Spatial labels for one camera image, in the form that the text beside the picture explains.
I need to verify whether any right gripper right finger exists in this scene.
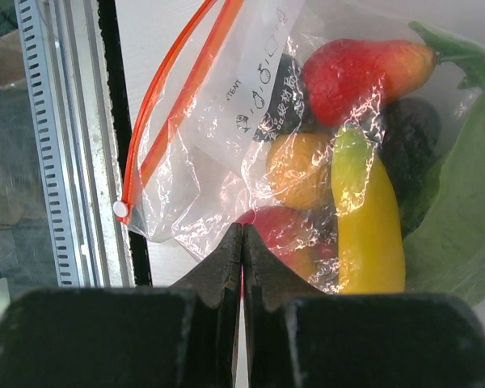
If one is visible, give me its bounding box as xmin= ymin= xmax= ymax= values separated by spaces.
xmin=241 ymin=224 xmax=326 ymax=387

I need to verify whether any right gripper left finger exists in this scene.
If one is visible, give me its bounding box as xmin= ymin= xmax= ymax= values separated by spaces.
xmin=171 ymin=223 xmax=243 ymax=387

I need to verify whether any clear zip top bag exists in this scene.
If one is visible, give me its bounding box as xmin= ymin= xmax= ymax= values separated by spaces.
xmin=113 ymin=1 xmax=482 ymax=294

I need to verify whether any dark purple fake eggplant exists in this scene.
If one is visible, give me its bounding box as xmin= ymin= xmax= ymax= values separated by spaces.
xmin=379 ymin=97 xmax=441 ymax=236

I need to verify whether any red fake apple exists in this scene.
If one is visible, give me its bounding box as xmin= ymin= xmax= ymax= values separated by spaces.
xmin=236 ymin=205 xmax=337 ymax=280

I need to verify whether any yellow fake banana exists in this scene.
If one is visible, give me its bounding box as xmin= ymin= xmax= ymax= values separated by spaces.
xmin=331 ymin=126 xmax=406 ymax=294

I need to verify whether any orange fake fruit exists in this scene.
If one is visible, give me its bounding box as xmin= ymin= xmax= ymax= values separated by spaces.
xmin=266 ymin=133 xmax=332 ymax=210

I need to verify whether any green fake leaf vegetable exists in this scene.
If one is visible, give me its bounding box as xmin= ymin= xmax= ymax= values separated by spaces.
xmin=403 ymin=21 xmax=485 ymax=305

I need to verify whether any red yellow fake pear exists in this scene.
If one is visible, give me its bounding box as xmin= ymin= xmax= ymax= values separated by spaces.
xmin=302 ymin=39 xmax=437 ymax=127

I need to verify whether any aluminium mounting rail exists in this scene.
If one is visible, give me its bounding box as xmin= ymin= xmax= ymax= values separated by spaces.
xmin=42 ymin=1 xmax=135 ymax=287

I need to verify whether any blue slotted cable duct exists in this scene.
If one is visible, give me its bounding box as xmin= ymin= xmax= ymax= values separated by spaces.
xmin=13 ymin=1 xmax=84 ymax=287

